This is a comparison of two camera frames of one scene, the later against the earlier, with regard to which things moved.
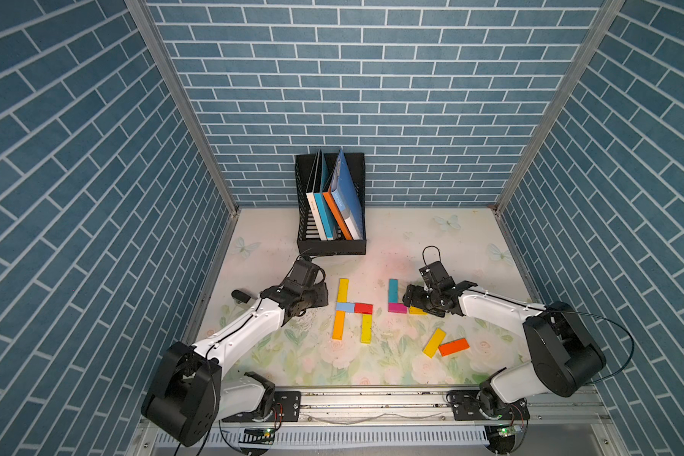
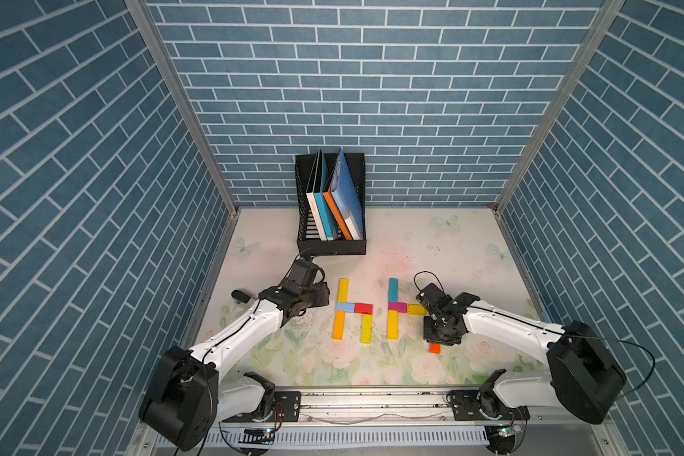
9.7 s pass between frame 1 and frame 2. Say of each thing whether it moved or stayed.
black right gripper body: moved
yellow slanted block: moved
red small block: stayed
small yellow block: stayed
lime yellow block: stayed
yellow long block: stayed
